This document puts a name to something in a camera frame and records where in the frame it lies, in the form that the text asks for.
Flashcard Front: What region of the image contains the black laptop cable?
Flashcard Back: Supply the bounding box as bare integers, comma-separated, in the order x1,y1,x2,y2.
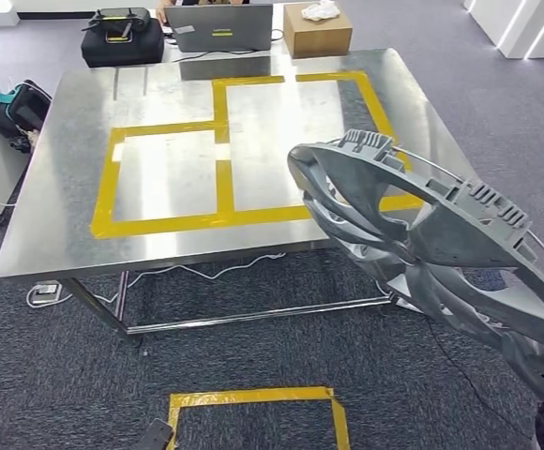
167,29,286,65

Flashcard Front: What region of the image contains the grey wheel hubcap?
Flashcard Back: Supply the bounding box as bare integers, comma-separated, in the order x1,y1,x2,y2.
287,128,544,398

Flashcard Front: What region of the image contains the black carry case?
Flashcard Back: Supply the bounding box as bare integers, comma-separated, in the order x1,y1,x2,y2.
81,18,165,68

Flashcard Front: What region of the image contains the black device with antennas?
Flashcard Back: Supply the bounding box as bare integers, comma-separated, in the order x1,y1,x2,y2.
83,7,152,45

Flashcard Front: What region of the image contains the person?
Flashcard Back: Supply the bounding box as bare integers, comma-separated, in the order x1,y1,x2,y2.
155,0,245,26

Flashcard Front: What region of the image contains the grey laptop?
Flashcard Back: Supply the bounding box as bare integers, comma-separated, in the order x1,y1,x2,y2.
164,3,274,54

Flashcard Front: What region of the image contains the square white floor socket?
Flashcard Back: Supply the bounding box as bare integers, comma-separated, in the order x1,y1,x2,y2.
28,282,63,306

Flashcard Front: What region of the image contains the black bag teal strap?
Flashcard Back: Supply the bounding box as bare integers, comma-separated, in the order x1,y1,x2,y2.
0,79,52,155

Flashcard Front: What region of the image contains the stainless steel workbench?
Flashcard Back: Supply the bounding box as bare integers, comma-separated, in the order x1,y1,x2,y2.
0,48,482,339

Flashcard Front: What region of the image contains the white socket cable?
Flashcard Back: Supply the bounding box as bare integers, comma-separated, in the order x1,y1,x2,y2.
26,251,395,310

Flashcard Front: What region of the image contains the thin black floor cable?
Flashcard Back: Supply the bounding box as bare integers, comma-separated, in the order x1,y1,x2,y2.
425,316,536,439

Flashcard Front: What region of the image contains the brown cardboard box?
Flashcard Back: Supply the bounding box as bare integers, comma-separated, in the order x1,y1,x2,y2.
283,3,354,60

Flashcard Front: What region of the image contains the white light-strip platform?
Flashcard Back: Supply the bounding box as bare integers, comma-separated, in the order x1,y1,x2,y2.
464,0,544,60

